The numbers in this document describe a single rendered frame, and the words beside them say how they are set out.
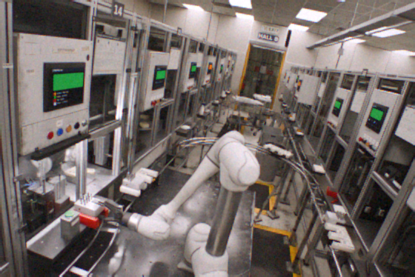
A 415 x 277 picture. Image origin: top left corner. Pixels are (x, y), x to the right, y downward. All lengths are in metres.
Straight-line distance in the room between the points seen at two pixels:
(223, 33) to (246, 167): 8.90
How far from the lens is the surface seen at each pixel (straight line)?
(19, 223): 1.34
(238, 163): 1.03
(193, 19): 10.06
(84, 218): 1.51
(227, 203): 1.15
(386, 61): 10.53
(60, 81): 1.22
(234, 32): 9.73
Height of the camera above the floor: 1.87
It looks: 18 degrees down
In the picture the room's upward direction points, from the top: 12 degrees clockwise
